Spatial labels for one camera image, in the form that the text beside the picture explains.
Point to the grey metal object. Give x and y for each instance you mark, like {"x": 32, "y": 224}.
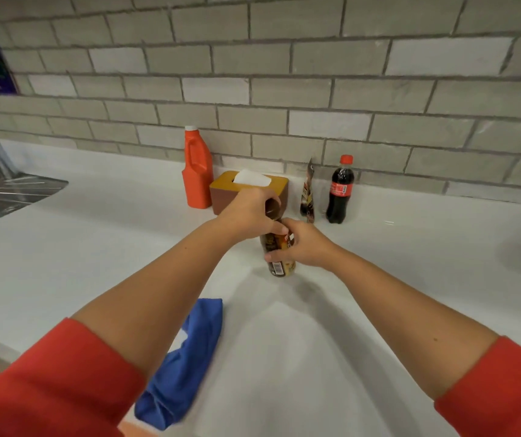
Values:
{"x": 5, "y": 195}

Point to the person's right forearm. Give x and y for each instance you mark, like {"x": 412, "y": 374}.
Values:
{"x": 410, "y": 318}

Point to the cola bottle with red cap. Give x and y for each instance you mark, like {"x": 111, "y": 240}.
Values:
{"x": 340, "y": 191}

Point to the brown spice jar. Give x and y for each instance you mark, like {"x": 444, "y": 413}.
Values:
{"x": 278, "y": 254}

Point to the person's left hand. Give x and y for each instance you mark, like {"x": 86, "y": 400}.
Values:
{"x": 249, "y": 216}

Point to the large red plastic bottle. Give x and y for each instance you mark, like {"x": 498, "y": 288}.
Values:
{"x": 196, "y": 172}

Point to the red sleeve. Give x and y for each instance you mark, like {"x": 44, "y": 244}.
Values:
{"x": 51, "y": 382}
{"x": 497, "y": 391}

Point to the dark and yellow snack packet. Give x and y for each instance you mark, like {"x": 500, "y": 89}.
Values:
{"x": 307, "y": 195}

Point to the white countertop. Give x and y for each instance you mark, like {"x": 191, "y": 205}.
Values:
{"x": 83, "y": 250}

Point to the blue cloth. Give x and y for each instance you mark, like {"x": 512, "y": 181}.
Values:
{"x": 183, "y": 359}

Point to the person's right hand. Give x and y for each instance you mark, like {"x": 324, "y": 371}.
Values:
{"x": 308, "y": 245}

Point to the person's left forearm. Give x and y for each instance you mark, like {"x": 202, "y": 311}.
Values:
{"x": 151, "y": 300}

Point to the brown tissue box yellow lid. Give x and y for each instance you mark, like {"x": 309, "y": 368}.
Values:
{"x": 224, "y": 195}

